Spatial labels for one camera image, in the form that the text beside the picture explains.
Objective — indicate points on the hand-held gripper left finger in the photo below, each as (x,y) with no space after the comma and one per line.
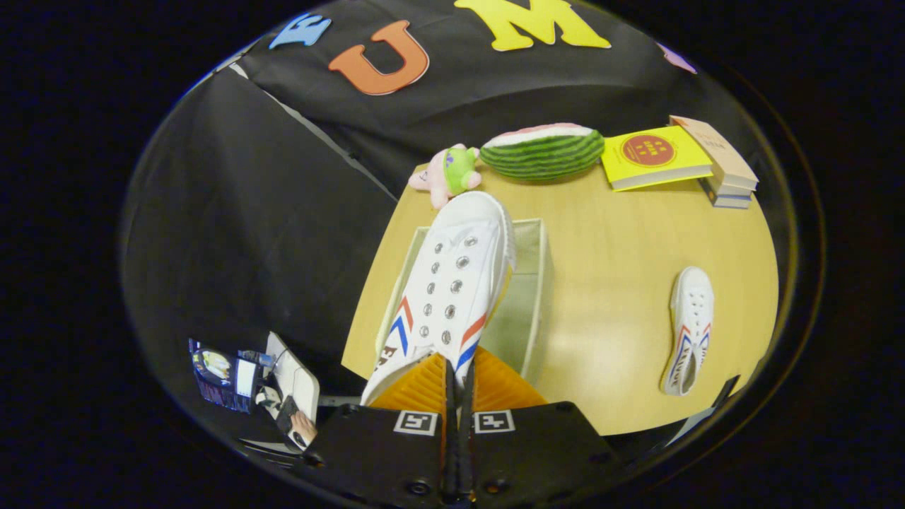
(448,452)

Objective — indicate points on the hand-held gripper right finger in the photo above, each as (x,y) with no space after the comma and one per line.
(468,452)

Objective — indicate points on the beige fabric storage box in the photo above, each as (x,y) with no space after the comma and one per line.
(527,311)

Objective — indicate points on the white canvas shoe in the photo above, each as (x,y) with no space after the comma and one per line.
(459,240)
(693,304)

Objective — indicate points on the white flat panel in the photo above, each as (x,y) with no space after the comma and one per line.
(300,382)

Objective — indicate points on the blue printed carton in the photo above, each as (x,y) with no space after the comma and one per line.
(219,375)

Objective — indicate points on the pink and green plush toy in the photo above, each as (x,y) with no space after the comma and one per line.
(459,173)

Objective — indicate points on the watermelon slice plush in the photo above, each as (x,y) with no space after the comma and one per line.
(544,155)

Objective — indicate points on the black backdrop cloth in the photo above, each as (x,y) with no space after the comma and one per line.
(247,212)

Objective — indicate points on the yellow book with red circle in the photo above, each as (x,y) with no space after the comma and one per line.
(650,155)

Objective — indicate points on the grey-blue book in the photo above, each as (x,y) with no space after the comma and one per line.
(728,203)

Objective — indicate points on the white paperback book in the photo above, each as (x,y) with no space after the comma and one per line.
(732,192)

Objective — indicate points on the tan cover book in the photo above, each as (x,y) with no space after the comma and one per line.
(714,152)

